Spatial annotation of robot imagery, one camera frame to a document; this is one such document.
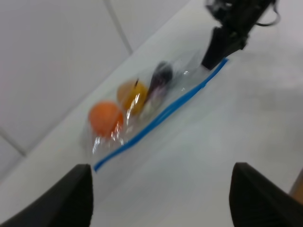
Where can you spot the purple eggplant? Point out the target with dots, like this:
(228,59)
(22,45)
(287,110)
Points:
(162,75)

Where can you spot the yellow pear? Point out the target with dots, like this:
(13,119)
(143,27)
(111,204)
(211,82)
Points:
(132,95)

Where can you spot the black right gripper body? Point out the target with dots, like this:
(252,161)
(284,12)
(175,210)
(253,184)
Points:
(237,18)

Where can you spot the orange fruit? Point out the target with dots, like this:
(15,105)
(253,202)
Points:
(106,119)

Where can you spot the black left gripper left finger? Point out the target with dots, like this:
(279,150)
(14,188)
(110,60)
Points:
(69,203)

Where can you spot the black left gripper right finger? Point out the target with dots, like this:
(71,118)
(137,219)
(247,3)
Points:
(256,202)

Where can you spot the clear zip bag blue strip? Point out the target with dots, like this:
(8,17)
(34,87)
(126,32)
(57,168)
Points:
(189,78)

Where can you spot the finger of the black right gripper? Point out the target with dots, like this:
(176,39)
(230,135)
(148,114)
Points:
(214,49)

